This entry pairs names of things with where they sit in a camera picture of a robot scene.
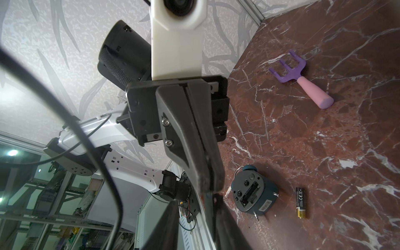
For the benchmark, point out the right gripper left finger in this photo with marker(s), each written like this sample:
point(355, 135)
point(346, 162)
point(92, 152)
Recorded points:
point(165, 233)

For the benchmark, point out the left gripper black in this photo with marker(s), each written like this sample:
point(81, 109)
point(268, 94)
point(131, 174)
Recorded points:
point(190, 112)

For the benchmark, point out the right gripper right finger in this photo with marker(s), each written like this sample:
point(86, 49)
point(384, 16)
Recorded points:
point(225, 233)

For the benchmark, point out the teal alarm clock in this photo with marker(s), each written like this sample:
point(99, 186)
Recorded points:
point(252, 192)

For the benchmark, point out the black gold AA battery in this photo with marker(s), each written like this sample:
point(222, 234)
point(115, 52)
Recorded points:
point(301, 203)

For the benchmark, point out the purple pink garden fork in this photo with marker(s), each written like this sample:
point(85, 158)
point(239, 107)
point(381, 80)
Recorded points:
point(317, 95)

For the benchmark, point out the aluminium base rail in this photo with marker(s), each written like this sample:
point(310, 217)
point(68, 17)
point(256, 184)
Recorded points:
point(192, 235)

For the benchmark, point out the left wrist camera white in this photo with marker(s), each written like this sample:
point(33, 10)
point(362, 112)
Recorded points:
point(177, 38)

